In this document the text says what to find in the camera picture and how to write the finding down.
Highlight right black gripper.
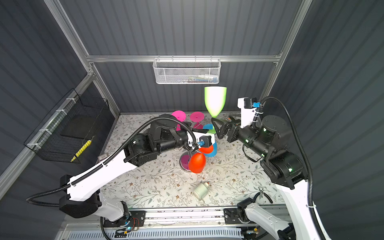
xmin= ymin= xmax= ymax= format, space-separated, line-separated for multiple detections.
xmin=210 ymin=111 xmax=267 ymax=159

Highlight green wine glass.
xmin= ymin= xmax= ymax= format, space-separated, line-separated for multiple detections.
xmin=204 ymin=87 xmax=227 ymax=118

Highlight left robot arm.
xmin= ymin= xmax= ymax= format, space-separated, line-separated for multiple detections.
xmin=58 ymin=114 xmax=202 ymax=223

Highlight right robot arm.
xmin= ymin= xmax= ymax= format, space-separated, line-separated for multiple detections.
xmin=212 ymin=115 xmax=330 ymax=240

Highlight blue wine glass right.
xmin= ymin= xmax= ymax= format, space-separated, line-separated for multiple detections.
xmin=203 ymin=124 xmax=217 ymax=158

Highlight chrome wine glass rack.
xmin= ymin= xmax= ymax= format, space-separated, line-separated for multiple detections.
xmin=179 ymin=125 xmax=211 ymax=172

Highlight red wine glass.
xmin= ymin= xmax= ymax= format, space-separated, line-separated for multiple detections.
xmin=188 ymin=146 xmax=212 ymax=174

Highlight pink wine glass left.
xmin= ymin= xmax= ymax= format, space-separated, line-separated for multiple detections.
xmin=172 ymin=110 xmax=187 ymax=122

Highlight pink wine glass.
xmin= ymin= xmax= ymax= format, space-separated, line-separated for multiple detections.
xmin=172 ymin=110 xmax=187 ymax=122
xmin=190 ymin=112 xmax=205 ymax=130

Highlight pink wine glass right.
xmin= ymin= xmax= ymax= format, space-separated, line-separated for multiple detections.
xmin=190 ymin=112 xmax=205 ymax=130

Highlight floral table mat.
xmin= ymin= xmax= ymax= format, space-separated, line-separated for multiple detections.
xmin=86 ymin=112 xmax=286 ymax=210

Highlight yellow black striped tool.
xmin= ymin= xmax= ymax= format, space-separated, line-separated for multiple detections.
xmin=71 ymin=140 xmax=92 ymax=163

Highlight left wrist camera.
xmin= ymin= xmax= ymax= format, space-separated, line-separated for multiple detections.
xmin=193 ymin=132 xmax=216 ymax=148

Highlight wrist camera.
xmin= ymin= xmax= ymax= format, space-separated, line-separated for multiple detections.
xmin=237 ymin=97 xmax=260 ymax=129
xmin=193 ymin=132 xmax=216 ymax=148

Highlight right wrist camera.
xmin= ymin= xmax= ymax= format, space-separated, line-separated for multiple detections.
xmin=237 ymin=97 xmax=260 ymax=129

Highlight white mesh wall basket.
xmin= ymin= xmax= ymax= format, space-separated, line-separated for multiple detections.
xmin=153 ymin=59 xmax=222 ymax=85

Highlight pliers black handles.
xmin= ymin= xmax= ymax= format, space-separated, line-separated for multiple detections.
xmin=254 ymin=187 xmax=274 ymax=204

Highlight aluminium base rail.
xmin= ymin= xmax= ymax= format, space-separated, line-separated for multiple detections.
xmin=62 ymin=205 xmax=304 ymax=229

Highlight black wire wall basket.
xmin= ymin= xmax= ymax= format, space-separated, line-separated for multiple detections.
xmin=24 ymin=89 xmax=110 ymax=164

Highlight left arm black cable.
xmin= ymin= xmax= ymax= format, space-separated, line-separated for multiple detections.
xmin=26 ymin=116 xmax=198 ymax=208

